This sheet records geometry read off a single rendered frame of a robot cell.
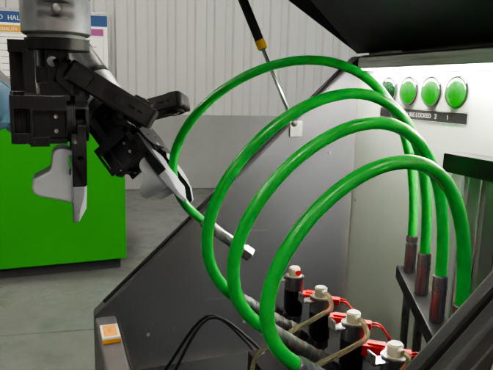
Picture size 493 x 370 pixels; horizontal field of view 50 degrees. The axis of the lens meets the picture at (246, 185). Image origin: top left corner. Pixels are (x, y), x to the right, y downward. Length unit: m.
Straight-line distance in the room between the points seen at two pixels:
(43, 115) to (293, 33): 6.96
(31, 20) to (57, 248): 3.50
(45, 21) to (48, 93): 0.08
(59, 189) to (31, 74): 0.13
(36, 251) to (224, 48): 4.17
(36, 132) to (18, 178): 3.33
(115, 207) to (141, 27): 3.59
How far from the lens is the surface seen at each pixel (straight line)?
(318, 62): 0.80
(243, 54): 7.30
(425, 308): 0.75
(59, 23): 0.62
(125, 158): 0.83
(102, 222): 4.04
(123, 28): 7.15
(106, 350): 0.93
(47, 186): 0.64
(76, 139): 0.61
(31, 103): 0.62
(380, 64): 1.02
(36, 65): 0.64
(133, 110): 0.63
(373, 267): 1.11
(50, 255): 4.08
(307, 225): 0.47
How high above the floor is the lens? 1.38
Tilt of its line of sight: 10 degrees down
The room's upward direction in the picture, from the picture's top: 1 degrees clockwise
